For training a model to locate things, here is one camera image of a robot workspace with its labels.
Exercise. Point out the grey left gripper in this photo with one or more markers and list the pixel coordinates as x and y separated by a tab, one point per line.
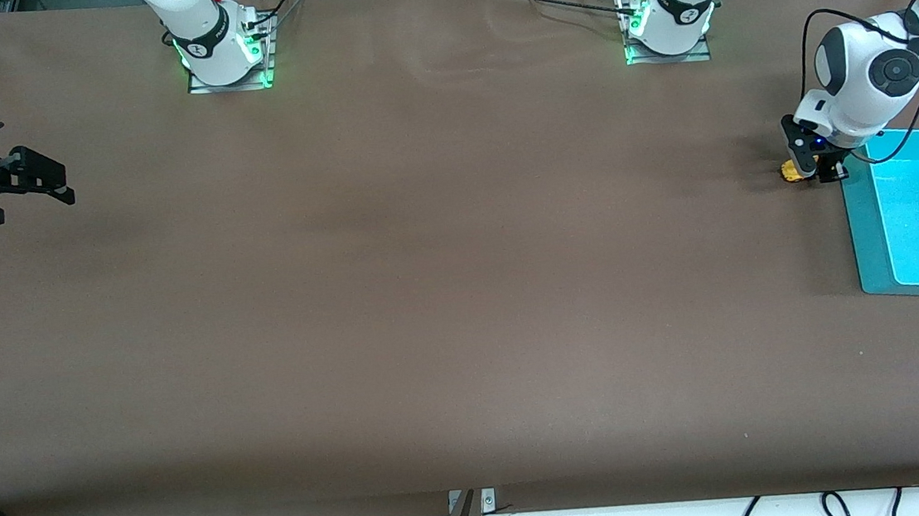
832	160

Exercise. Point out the yellow toy beetle car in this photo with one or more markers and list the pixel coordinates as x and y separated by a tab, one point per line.
789	172

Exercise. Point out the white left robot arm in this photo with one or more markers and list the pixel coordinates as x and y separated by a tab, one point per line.
850	66

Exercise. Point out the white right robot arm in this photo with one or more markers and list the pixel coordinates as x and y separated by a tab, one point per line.
208	47

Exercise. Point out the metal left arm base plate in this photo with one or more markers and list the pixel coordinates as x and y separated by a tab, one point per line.
667	59

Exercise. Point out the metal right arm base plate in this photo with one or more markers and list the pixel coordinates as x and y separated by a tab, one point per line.
232	86

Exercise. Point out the small metal edge bracket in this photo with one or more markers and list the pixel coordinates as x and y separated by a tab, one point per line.
487	500

